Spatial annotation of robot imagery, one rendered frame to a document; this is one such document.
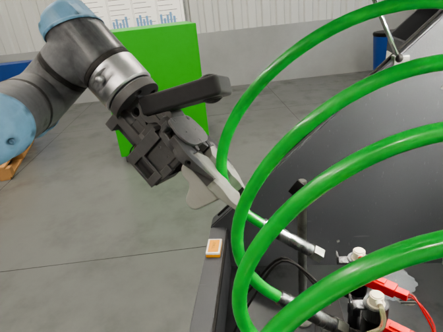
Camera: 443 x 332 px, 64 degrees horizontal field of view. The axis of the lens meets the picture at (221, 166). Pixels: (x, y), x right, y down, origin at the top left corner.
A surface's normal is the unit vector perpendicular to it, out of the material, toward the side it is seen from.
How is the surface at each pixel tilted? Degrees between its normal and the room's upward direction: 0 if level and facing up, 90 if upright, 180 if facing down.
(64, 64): 88
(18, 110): 66
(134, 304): 0
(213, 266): 0
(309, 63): 90
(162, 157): 77
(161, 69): 90
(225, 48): 90
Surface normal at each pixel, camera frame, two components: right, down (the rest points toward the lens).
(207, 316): -0.10, -0.91
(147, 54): 0.21, 0.38
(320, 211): -0.09, 0.42
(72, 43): -0.24, 0.15
